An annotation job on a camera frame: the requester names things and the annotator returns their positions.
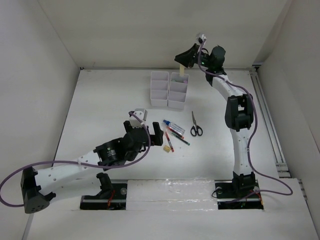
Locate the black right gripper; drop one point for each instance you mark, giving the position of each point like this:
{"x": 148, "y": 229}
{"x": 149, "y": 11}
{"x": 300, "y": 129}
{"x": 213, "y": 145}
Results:
{"x": 186, "y": 57}

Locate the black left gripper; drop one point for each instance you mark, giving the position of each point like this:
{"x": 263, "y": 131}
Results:
{"x": 156, "y": 139}

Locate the yellow highlighter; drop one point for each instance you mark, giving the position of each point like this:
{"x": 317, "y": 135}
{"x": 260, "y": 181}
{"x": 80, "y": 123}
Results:
{"x": 181, "y": 70}

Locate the blue cap glue bottle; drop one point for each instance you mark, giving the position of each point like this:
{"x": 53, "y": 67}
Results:
{"x": 174, "y": 126}

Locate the black handled scissors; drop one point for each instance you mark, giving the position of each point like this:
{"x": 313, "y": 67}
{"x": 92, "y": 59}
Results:
{"x": 195, "y": 130}

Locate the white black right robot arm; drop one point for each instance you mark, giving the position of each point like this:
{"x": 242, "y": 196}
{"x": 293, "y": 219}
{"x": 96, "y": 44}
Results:
{"x": 239, "y": 117}

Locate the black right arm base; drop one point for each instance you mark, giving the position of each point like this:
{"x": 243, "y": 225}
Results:
{"x": 238, "y": 194}

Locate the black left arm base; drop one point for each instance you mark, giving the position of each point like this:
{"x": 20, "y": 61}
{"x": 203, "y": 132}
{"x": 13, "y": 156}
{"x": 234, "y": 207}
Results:
{"x": 111, "y": 197}

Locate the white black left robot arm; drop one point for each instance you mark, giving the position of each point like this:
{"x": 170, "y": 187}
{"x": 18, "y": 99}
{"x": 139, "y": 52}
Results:
{"x": 38, "y": 186}

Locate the yellow staple box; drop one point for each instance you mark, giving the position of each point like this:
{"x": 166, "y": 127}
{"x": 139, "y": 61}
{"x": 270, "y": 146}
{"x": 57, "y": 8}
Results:
{"x": 166, "y": 148}

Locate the pink red pen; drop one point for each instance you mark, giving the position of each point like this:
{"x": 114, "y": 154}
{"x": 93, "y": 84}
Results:
{"x": 168, "y": 140}

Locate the green pen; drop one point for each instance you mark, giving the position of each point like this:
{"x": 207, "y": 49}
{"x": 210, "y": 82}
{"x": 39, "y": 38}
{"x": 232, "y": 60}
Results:
{"x": 181, "y": 139}

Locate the white right organizer box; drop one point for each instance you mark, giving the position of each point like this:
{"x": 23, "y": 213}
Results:
{"x": 177, "y": 91}

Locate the white organizer box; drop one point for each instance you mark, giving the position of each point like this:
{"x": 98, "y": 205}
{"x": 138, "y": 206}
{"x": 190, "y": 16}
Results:
{"x": 159, "y": 85}
{"x": 177, "y": 91}

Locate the white left organizer box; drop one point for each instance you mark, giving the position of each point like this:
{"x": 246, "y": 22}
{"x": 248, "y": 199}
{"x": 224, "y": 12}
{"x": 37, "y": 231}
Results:
{"x": 159, "y": 85}

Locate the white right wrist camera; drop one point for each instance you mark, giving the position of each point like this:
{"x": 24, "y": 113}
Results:
{"x": 201, "y": 38}

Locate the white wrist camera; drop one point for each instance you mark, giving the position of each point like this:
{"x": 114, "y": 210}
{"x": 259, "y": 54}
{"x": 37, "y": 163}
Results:
{"x": 201, "y": 38}
{"x": 138, "y": 117}

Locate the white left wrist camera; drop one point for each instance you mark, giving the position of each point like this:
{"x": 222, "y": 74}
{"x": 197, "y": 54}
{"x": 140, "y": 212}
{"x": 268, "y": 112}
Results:
{"x": 138, "y": 117}

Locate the aluminium side rail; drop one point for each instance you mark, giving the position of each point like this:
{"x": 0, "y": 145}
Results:
{"x": 280, "y": 161}

